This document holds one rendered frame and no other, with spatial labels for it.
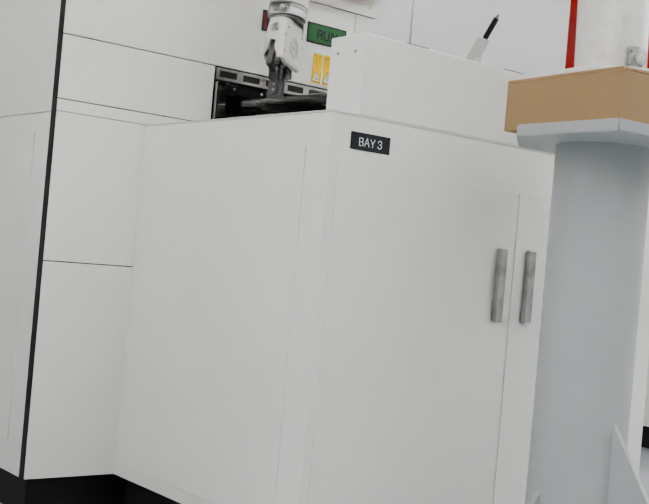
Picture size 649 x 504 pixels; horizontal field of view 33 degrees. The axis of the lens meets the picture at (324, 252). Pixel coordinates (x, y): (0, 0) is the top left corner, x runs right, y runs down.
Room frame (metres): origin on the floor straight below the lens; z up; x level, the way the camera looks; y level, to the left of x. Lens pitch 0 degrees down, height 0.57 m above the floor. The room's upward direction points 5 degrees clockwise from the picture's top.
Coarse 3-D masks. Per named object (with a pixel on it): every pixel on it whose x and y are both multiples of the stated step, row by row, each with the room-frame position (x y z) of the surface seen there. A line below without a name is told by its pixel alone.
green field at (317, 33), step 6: (312, 24) 2.54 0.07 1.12; (312, 30) 2.54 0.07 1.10; (318, 30) 2.55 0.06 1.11; (324, 30) 2.56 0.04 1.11; (330, 30) 2.57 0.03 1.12; (336, 30) 2.58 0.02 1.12; (312, 36) 2.54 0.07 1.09; (318, 36) 2.55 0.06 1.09; (324, 36) 2.56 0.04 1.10; (330, 36) 2.57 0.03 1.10; (336, 36) 2.59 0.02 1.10; (342, 36) 2.60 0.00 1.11; (324, 42) 2.56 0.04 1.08; (330, 42) 2.57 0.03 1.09
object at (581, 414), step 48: (528, 144) 1.87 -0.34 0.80; (576, 144) 1.78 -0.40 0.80; (624, 144) 1.75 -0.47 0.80; (576, 192) 1.77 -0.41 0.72; (624, 192) 1.76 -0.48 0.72; (576, 240) 1.77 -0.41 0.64; (624, 240) 1.76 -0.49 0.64; (576, 288) 1.77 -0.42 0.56; (624, 288) 1.76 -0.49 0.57; (576, 336) 1.76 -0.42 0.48; (624, 336) 1.77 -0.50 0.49; (576, 384) 1.76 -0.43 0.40; (624, 384) 1.77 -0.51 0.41; (576, 432) 1.76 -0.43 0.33; (624, 432) 1.78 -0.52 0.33; (528, 480) 1.83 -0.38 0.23; (576, 480) 1.76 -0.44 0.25; (624, 480) 1.74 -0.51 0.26
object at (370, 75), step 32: (352, 64) 1.85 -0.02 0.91; (384, 64) 1.86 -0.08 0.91; (416, 64) 1.91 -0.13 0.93; (448, 64) 1.95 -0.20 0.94; (480, 64) 2.01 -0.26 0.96; (352, 96) 1.85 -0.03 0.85; (384, 96) 1.86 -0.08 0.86; (416, 96) 1.91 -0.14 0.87; (448, 96) 1.96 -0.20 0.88; (480, 96) 2.01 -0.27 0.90; (448, 128) 1.96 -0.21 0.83; (480, 128) 2.02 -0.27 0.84
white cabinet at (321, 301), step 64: (192, 128) 2.13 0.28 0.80; (256, 128) 1.96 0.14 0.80; (320, 128) 1.81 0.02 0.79; (384, 128) 1.87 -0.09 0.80; (192, 192) 2.11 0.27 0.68; (256, 192) 1.94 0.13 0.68; (320, 192) 1.80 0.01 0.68; (384, 192) 1.87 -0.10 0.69; (448, 192) 1.97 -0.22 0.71; (512, 192) 2.08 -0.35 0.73; (192, 256) 2.09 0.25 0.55; (256, 256) 1.92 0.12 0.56; (320, 256) 1.79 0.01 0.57; (384, 256) 1.88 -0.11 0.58; (448, 256) 1.98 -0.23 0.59; (512, 256) 2.09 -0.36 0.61; (128, 320) 2.27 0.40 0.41; (192, 320) 2.07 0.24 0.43; (256, 320) 1.91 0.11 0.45; (320, 320) 1.80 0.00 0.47; (384, 320) 1.89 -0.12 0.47; (448, 320) 1.99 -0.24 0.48; (512, 320) 2.10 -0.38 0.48; (640, 320) 2.36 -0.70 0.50; (128, 384) 2.25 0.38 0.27; (192, 384) 2.06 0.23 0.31; (256, 384) 1.90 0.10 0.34; (320, 384) 1.80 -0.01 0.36; (384, 384) 1.89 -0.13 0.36; (448, 384) 2.00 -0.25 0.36; (512, 384) 2.11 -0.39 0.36; (640, 384) 2.37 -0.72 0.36; (128, 448) 2.24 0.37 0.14; (192, 448) 2.04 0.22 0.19; (256, 448) 1.89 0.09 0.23; (320, 448) 1.81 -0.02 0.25; (384, 448) 1.90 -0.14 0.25; (448, 448) 2.00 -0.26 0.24; (512, 448) 2.12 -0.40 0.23; (640, 448) 2.39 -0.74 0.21
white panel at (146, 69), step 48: (96, 0) 2.19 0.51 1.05; (144, 0) 2.26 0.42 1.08; (192, 0) 2.33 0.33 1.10; (240, 0) 2.41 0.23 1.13; (336, 0) 2.58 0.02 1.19; (96, 48) 2.20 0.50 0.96; (144, 48) 2.27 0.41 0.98; (192, 48) 2.34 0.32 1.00; (240, 48) 2.42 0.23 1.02; (96, 96) 2.20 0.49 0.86; (144, 96) 2.27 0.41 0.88; (192, 96) 2.35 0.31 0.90
